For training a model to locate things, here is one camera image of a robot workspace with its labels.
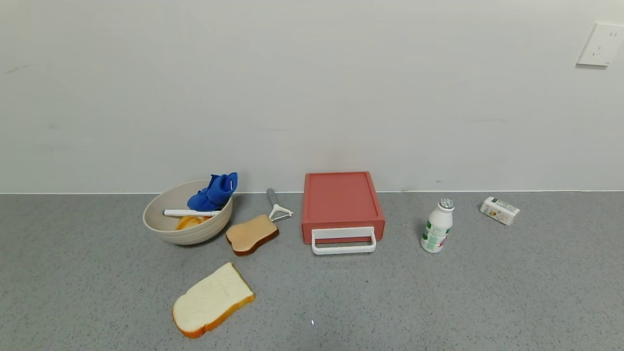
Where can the blue cloth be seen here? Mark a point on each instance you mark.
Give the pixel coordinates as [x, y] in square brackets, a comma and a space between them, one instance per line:
[214, 194]

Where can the white bottle green label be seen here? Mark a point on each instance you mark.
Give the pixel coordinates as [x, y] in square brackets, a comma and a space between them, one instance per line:
[436, 229]

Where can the large white bread slice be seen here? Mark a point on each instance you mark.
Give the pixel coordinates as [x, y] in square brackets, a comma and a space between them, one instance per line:
[212, 300]

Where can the beige ribbed bowl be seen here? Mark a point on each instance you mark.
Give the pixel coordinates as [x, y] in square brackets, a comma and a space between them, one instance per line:
[161, 214]

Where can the red drawer cabinet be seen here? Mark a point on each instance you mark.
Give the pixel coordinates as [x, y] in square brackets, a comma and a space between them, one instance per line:
[340, 197]

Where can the small brown toast slice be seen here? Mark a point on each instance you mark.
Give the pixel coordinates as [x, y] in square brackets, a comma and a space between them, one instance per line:
[249, 233]

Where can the orange round food item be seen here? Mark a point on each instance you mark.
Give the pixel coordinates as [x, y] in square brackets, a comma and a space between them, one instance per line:
[187, 223]

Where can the white wall socket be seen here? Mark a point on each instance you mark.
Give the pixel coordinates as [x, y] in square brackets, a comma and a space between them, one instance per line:
[600, 45]

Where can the small white carton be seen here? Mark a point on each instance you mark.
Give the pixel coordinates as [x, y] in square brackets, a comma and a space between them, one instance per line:
[499, 210]

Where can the white pen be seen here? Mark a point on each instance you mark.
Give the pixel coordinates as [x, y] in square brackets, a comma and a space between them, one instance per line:
[187, 213]

